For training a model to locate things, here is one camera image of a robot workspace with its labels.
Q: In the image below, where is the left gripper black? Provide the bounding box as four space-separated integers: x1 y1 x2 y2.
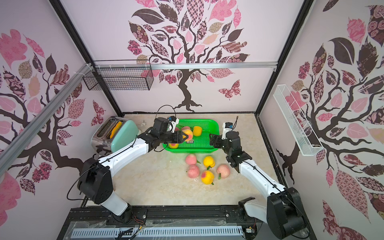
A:
158 130 188 144

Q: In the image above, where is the yellow red peach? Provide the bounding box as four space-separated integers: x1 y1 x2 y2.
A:
168 144 179 149
182 129 194 142
201 170 215 185

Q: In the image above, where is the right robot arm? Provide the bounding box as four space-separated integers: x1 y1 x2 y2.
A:
209 132 311 240

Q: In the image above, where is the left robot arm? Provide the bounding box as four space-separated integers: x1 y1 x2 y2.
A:
77 131 189 217

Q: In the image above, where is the green plastic basket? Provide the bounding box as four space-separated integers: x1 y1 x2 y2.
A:
163 119 220 154

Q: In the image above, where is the mint and steel toaster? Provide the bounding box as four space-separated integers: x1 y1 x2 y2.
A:
91 117 142 156

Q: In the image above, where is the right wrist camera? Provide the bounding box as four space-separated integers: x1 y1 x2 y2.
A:
222 122 234 140

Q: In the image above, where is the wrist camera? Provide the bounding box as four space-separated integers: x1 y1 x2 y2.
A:
153 116 179 133
222 122 234 140

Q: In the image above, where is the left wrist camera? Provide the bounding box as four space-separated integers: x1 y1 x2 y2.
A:
153 116 179 133

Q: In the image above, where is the black wire wall basket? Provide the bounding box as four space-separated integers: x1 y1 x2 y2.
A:
83 59 155 91

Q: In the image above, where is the back aluminium rail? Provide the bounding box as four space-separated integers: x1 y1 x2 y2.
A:
96 62 278 70

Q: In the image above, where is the aluminium rail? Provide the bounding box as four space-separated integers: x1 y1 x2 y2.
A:
1 63 92 175
96 62 278 70

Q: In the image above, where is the white wire wall shelf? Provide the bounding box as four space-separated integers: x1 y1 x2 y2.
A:
273 85 324 157

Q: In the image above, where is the white slotted cable duct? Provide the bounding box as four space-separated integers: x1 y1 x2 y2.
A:
68 226 243 240

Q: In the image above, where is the left aluminium rail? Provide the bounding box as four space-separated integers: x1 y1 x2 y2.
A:
1 63 92 175

